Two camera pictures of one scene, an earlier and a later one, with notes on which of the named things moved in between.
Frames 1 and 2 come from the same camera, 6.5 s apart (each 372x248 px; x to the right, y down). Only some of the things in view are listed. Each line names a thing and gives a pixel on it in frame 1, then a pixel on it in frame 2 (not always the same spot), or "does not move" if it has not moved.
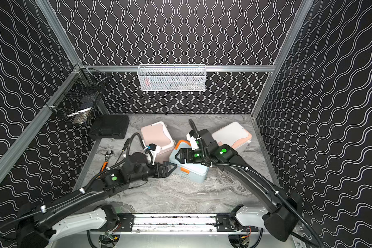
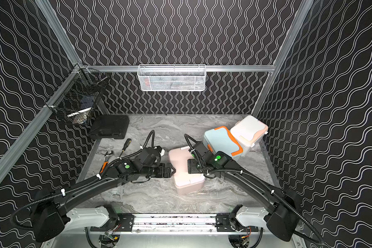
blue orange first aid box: (196, 172) -> (220, 139)
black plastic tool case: (113, 126) does not move
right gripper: (189, 152) -> (191, 168)
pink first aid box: (158, 134) -> (185, 183)
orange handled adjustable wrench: (105, 163) does not move
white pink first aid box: (234, 135) -> (249, 132)
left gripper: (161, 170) does not move
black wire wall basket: (76, 98) does not move
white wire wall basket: (171, 77) does not move
